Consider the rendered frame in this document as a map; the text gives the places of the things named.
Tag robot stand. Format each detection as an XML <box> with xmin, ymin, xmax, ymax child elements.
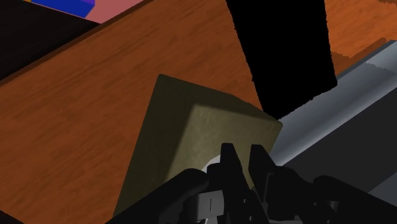
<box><xmin>113</xmin><ymin>73</ymin><xmax>284</xmax><ymax>218</ymax></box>

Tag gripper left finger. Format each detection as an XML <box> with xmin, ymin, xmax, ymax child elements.
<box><xmin>106</xmin><ymin>143</ymin><xmax>254</xmax><ymax>224</ymax></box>

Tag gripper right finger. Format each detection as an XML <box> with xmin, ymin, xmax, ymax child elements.
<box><xmin>249</xmin><ymin>144</ymin><xmax>397</xmax><ymax>224</ymax></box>

